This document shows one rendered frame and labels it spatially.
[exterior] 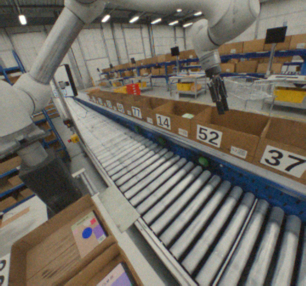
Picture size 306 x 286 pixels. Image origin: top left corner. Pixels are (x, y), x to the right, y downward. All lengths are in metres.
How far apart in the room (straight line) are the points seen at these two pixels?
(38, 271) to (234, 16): 1.23
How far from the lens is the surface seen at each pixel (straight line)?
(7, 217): 1.28
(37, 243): 0.96
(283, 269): 0.76
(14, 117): 0.75
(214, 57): 0.69
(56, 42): 0.81
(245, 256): 0.72
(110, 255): 0.69
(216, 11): 0.59
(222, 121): 1.10
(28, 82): 0.86
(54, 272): 0.83
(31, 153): 0.81
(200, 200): 0.78
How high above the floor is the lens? 1.41
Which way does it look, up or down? 29 degrees down
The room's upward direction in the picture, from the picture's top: 10 degrees counter-clockwise
